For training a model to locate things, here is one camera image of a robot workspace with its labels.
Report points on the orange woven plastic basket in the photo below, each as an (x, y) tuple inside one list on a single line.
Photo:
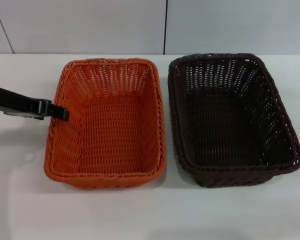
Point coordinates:
[(115, 135)]

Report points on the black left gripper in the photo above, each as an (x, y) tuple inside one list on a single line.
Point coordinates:
[(22, 103)]

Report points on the dark brown woven basket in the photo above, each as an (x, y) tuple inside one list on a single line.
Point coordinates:
[(222, 130)]

